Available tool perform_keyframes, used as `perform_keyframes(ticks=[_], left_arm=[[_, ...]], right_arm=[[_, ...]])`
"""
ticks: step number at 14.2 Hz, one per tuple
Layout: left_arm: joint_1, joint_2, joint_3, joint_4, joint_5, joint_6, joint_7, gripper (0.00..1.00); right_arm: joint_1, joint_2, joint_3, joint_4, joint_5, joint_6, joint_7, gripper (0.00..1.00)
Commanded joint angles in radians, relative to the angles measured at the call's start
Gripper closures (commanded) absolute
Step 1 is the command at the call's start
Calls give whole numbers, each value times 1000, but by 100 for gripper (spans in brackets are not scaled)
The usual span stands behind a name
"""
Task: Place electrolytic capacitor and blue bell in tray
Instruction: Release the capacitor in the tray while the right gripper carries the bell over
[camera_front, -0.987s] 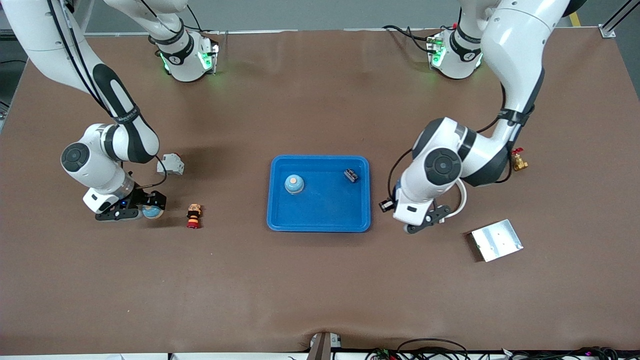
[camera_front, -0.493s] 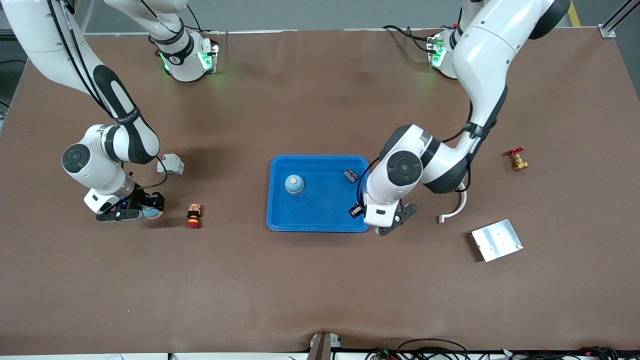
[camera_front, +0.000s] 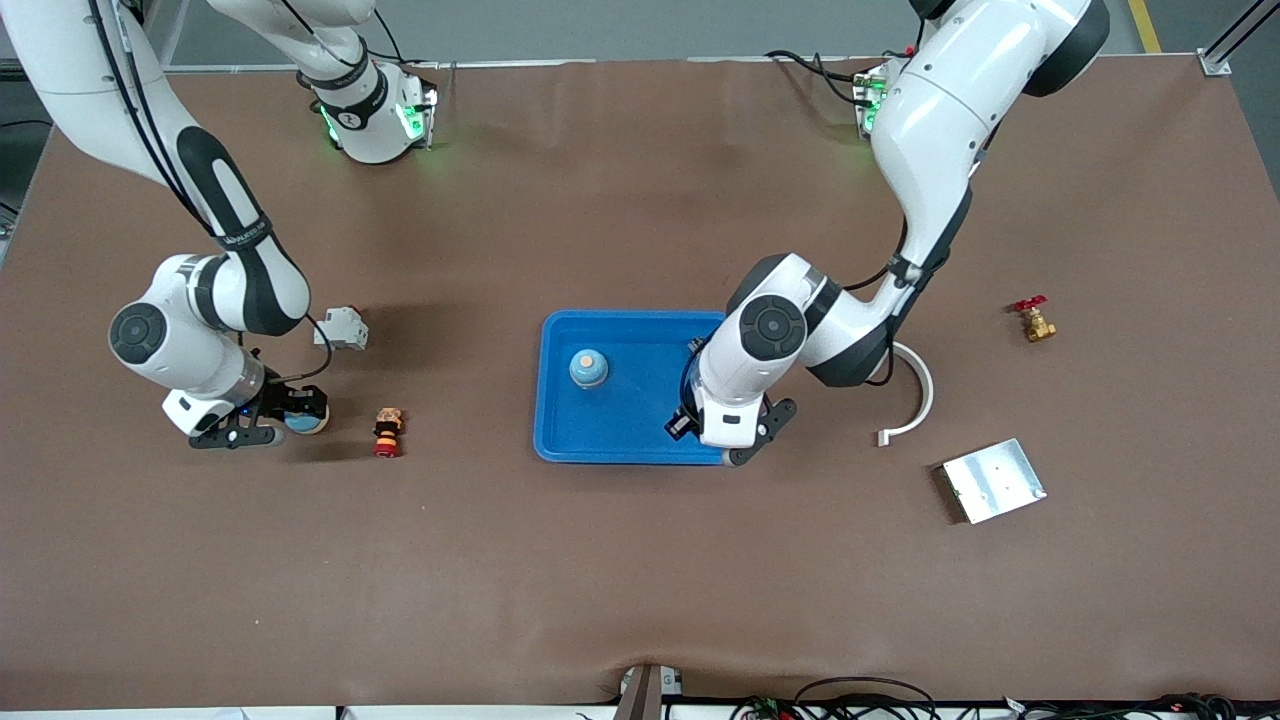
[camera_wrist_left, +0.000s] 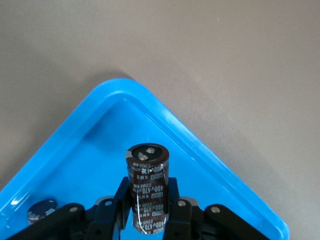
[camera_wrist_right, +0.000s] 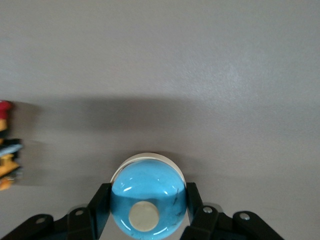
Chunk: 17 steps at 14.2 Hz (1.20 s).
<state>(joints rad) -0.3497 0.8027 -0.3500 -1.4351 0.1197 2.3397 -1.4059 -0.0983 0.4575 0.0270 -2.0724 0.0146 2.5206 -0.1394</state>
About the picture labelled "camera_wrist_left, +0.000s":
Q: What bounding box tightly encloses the brown paper table cover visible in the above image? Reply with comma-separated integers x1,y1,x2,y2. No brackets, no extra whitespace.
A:
0,0,320,240

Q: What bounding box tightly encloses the dark brown electrolytic capacitor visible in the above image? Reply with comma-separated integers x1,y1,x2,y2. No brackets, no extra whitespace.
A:
125,142,170,236
26,199,60,227

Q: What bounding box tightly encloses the blue plastic tray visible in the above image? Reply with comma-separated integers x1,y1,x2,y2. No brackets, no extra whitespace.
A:
0,77,291,240

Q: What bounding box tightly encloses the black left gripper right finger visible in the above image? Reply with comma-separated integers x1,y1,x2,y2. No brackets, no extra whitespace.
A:
163,176,270,240

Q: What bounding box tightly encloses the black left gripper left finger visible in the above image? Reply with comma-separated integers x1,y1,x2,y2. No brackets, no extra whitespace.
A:
4,176,131,240

